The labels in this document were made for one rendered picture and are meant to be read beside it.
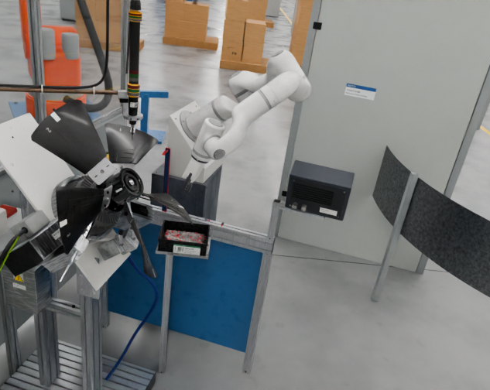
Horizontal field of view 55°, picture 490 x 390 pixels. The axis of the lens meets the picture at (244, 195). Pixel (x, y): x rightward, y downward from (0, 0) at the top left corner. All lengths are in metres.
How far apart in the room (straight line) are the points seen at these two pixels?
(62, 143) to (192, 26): 9.43
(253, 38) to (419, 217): 6.81
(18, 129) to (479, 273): 2.35
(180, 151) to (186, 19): 8.72
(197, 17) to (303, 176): 9.24
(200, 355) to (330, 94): 1.91
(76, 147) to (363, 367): 2.02
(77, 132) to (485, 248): 2.10
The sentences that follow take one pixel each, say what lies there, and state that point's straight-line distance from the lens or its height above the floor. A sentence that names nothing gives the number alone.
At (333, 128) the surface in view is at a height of 0.99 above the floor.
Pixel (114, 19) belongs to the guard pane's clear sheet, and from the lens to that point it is 3.10.
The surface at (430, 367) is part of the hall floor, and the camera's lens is 3.17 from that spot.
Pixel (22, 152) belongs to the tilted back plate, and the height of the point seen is 1.27.
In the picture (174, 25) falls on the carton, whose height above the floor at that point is 0.38.
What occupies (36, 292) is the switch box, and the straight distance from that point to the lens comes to 2.08.
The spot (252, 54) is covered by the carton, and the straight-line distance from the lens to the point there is 9.41.
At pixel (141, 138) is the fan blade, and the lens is 2.03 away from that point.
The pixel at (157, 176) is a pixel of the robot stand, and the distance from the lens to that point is 2.54.
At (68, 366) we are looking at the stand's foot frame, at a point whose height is 0.08.
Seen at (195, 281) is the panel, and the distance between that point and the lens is 2.49.
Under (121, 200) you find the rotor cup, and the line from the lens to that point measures 1.79.
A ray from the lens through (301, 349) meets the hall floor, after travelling 2.96.
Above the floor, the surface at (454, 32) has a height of 1.74.
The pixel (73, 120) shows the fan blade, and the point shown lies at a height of 1.42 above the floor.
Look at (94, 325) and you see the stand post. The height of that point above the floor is 0.53.
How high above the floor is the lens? 2.02
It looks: 27 degrees down
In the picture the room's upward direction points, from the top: 8 degrees clockwise
